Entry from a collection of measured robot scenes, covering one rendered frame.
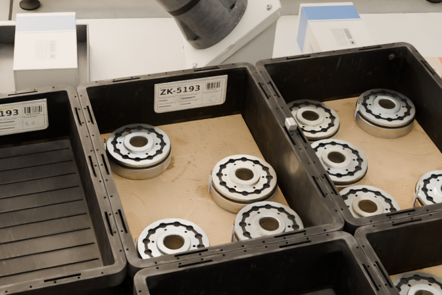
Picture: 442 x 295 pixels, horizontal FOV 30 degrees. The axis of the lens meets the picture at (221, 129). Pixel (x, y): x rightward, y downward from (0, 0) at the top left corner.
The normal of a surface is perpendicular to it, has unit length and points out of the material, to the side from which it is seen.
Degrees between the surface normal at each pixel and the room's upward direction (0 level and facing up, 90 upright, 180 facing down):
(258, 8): 45
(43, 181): 0
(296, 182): 90
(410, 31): 0
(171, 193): 0
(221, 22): 64
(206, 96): 90
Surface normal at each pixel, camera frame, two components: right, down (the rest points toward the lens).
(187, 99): 0.30, 0.63
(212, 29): -0.05, 0.43
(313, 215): -0.95, 0.14
